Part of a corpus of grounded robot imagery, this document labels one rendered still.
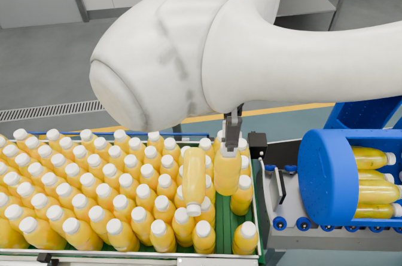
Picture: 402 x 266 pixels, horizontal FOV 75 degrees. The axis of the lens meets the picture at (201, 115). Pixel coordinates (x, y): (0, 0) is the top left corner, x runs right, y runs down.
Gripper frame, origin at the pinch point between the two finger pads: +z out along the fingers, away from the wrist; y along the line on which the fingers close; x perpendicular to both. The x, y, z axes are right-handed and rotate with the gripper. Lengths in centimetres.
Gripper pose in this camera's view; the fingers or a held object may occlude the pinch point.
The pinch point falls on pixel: (229, 139)
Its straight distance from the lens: 59.6
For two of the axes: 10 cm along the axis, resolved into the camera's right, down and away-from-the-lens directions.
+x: -10.0, 0.0, 0.5
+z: 0.3, 6.7, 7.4
